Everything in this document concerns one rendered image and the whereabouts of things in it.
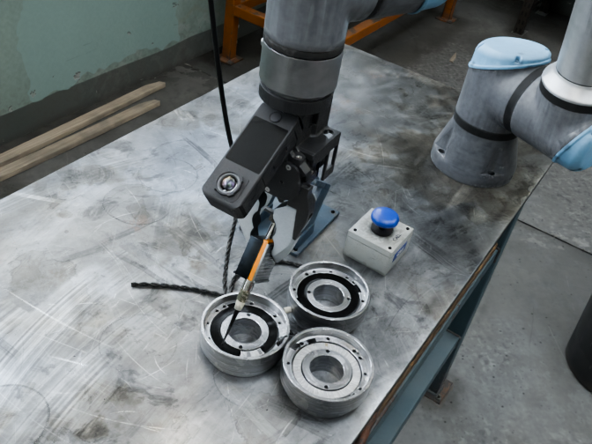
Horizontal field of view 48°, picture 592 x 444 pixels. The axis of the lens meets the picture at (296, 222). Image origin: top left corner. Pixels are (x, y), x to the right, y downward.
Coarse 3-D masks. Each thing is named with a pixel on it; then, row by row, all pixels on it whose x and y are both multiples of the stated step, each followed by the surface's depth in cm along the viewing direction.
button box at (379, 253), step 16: (368, 224) 95; (400, 224) 96; (352, 240) 94; (368, 240) 92; (384, 240) 93; (400, 240) 93; (352, 256) 96; (368, 256) 94; (384, 256) 92; (400, 256) 97; (384, 272) 94
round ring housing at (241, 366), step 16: (224, 304) 82; (256, 304) 82; (272, 304) 82; (208, 320) 79; (224, 320) 80; (240, 320) 81; (256, 320) 80; (288, 320) 80; (208, 336) 78; (224, 336) 78; (256, 336) 81; (288, 336) 78; (208, 352) 76; (224, 352) 74; (272, 352) 75; (224, 368) 76; (240, 368) 75; (256, 368) 76
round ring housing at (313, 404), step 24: (312, 336) 80; (336, 336) 80; (288, 360) 76; (312, 360) 77; (336, 360) 78; (360, 360) 78; (288, 384) 74; (312, 384) 74; (336, 384) 75; (360, 384) 75; (312, 408) 73; (336, 408) 72
